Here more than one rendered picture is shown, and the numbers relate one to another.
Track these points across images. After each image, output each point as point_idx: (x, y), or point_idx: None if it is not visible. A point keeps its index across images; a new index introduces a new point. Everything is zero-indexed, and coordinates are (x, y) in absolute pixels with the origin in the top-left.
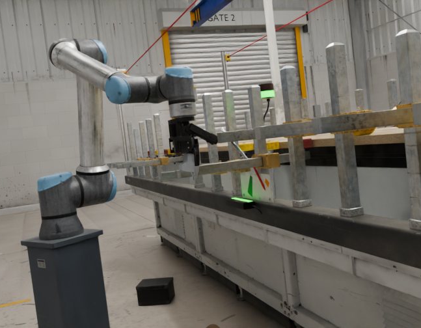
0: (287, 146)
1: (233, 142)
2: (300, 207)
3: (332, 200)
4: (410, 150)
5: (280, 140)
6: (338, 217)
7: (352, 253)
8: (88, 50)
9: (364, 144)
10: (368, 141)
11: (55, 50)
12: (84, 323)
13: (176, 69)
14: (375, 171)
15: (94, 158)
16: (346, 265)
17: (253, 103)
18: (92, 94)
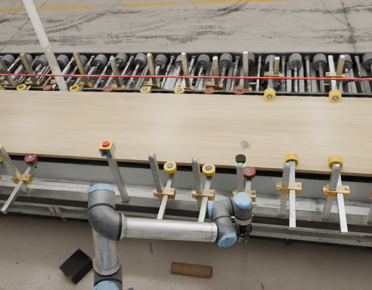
0: (222, 167)
1: (223, 194)
2: (286, 216)
3: (261, 188)
4: None
5: (190, 152)
6: (322, 221)
7: None
8: (114, 202)
9: None
10: (303, 171)
11: (123, 232)
12: None
13: (250, 203)
14: (302, 180)
15: (117, 258)
16: (311, 228)
17: (242, 174)
18: None
